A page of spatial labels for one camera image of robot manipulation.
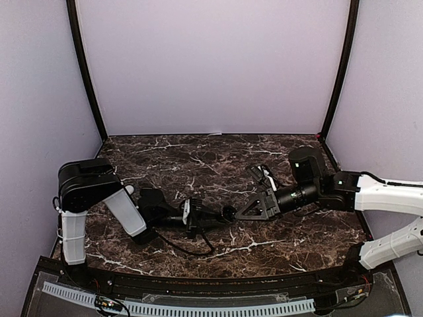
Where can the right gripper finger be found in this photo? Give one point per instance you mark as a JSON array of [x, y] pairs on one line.
[[256, 173], [262, 207]]

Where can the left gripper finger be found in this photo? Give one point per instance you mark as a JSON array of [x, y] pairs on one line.
[[205, 225], [202, 211]]

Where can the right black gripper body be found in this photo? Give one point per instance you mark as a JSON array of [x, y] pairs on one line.
[[308, 193]]

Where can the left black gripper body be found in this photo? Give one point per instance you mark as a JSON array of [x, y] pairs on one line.
[[162, 222]]

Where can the black charging case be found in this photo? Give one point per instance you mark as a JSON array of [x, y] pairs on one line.
[[228, 213]]

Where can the white earbud charging case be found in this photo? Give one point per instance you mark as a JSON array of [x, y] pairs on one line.
[[129, 189]]

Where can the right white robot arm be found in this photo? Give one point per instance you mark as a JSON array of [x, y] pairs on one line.
[[377, 194]]

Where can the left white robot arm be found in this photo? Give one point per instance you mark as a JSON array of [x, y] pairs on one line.
[[85, 183]]

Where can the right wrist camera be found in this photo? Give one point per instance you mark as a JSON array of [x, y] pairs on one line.
[[269, 180]]

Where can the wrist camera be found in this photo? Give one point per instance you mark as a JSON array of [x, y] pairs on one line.
[[269, 180], [186, 211]]

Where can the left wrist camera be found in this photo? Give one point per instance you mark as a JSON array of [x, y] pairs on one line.
[[186, 211]]

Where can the white slotted cable duct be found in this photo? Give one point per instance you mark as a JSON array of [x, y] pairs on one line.
[[133, 308]]

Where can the black front frame rail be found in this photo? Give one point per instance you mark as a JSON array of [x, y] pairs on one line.
[[378, 293]]

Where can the right black frame post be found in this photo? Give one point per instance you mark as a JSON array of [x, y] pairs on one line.
[[342, 69]]

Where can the black frame post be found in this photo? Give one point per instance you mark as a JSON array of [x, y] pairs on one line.
[[342, 69], [84, 68]]

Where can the left black frame post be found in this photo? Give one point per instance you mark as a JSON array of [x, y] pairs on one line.
[[84, 68]]

